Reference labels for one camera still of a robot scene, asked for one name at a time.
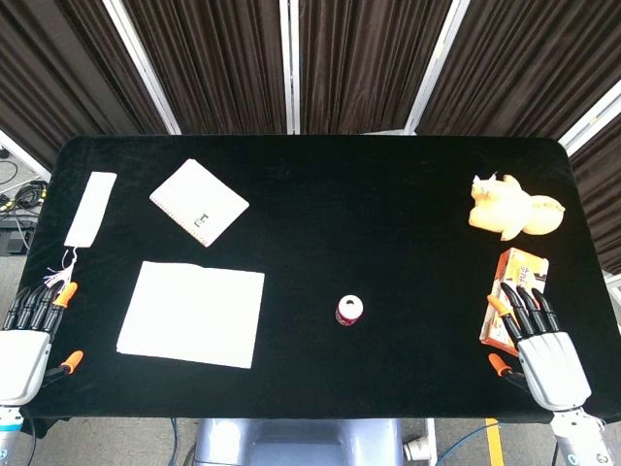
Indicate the black tablecloth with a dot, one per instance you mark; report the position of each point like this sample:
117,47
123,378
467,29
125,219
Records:
364,218

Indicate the white screen frame post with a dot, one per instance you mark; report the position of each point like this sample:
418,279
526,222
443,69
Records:
140,65
24,155
436,63
589,123
289,68

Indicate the red can white lid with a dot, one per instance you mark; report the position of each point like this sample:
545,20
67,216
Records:
349,310

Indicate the small white stitched notebook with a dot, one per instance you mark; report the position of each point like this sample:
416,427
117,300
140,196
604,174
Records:
199,199

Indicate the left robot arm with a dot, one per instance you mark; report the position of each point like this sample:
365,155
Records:
9,432

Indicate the brown pleated curtain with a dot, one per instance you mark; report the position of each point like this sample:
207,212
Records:
524,63
63,73
601,194
208,63
364,63

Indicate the yellow floor tape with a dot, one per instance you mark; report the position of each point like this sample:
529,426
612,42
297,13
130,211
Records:
494,442

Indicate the white bookmark with tassel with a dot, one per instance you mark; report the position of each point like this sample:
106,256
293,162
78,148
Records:
92,209

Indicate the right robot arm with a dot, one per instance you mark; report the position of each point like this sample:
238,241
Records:
579,437

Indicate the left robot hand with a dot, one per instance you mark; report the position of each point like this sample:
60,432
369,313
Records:
22,354

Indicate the yellow plush toy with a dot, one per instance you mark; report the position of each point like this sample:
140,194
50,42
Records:
514,209

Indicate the orange snack box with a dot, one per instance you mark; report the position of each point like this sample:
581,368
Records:
521,269

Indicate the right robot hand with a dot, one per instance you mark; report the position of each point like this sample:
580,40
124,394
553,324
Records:
553,369

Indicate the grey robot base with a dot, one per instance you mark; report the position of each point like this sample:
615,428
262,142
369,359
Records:
301,442

